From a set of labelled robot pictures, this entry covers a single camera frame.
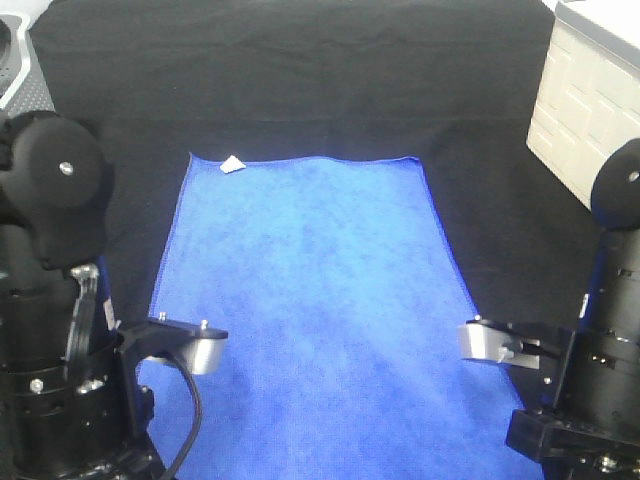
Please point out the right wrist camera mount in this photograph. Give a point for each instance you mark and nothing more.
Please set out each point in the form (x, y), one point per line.
(539, 347)

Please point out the black table cloth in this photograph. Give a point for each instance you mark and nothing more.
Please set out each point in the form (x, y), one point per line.
(451, 82)

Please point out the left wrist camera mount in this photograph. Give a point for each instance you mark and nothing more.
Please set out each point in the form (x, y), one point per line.
(197, 347)

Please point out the white perforated laundry basket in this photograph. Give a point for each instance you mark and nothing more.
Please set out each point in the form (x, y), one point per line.
(23, 85)

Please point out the blue microfiber towel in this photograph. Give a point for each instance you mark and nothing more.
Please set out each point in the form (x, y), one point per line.
(341, 299)

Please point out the white slotted storage box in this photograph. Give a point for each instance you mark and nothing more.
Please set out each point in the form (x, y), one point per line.
(587, 104)

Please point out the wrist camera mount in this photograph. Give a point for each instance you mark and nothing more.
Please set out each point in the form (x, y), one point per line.
(539, 347)
(197, 347)

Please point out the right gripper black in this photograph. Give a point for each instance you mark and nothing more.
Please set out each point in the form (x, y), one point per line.
(570, 449)

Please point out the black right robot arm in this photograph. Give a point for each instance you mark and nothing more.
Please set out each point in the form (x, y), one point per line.
(601, 386)

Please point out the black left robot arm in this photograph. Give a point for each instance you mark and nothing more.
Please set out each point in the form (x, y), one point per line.
(70, 407)

